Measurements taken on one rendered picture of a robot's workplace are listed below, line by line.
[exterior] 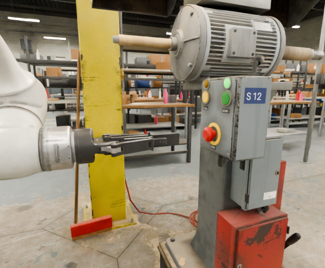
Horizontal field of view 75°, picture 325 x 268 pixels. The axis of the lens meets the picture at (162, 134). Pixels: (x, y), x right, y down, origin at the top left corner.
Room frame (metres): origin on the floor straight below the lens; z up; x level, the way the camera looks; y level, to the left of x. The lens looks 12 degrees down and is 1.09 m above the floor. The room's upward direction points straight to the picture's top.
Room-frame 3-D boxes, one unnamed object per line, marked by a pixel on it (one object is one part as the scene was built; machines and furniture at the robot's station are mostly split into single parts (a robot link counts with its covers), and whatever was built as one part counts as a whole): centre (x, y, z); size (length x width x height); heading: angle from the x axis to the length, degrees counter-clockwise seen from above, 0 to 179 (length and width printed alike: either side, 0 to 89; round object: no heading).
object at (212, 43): (0.87, -0.24, 1.25); 0.41 x 0.27 x 0.26; 110
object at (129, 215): (1.69, 0.47, 0.02); 0.40 x 0.40 x 0.02; 20
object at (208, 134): (0.55, -0.13, 0.98); 0.04 x 0.04 x 0.04; 20
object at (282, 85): (0.90, -0.30, 1.11); 0.36 x 0.24 x 0.04; 110
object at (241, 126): (0.61, -0.24, 0.99); 0.24 x 0.21 x 0.26; 110
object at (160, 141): (0.47, 0.01, 0.97); 0.05 x 0.03 x 0.01; 110
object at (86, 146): (0.45, 0.14, 0.97); 0.09 x 0.08 x 0.07; 110
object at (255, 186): (0.75, -0.35, 0.93); 0.15 x 0.10 x 0.55; 110
